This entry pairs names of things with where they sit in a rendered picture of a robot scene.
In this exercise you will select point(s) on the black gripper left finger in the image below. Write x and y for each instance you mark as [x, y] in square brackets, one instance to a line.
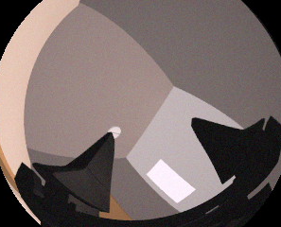
[89, 176]

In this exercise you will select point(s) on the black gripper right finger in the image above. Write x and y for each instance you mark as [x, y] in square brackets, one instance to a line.
[226, 147]

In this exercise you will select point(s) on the brown wooden plank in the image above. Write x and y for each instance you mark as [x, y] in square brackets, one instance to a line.
[7, 170]

